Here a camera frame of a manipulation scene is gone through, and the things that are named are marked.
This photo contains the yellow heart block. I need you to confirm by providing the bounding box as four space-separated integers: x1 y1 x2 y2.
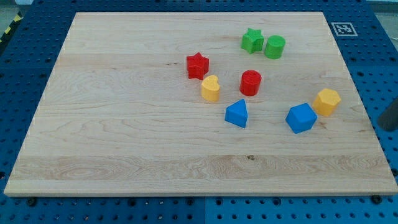
201 75 220 102

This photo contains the blue triangle block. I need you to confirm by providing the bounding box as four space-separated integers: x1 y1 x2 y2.
224 99 248 128

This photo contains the red star block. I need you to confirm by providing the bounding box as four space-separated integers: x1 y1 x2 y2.
186 52 210 80

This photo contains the wooden board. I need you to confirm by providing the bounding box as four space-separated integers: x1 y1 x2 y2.
4 12 397 197

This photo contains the red cylinder block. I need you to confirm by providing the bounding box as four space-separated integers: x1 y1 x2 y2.
239 70 262 96

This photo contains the green star block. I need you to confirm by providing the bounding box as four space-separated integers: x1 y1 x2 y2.
241 28 264 54

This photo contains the green cylinder block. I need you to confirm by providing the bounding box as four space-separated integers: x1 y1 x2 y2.
264 35 286 59

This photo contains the blue cube block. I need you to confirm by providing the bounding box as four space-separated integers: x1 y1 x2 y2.
285 103 318 134

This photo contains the yellow hexagon block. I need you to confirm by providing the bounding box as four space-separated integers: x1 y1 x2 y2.
312 88 341 116

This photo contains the white fiducial marker tag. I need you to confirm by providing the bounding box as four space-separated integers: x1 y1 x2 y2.
331 22 358 37

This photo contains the black robot pusher tool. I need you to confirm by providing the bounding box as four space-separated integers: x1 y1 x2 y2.
377 98 397 132

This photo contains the black bolt left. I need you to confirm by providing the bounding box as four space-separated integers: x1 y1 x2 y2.
26 197 37 207

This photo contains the black bolt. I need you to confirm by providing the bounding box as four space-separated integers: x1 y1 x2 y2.
26 197 37 207
371 195 382 205

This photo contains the black bolt right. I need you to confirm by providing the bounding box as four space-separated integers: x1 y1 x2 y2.
371 195 382 205

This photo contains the yellow black hazard tape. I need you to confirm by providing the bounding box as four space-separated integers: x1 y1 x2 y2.
1 11 24 44

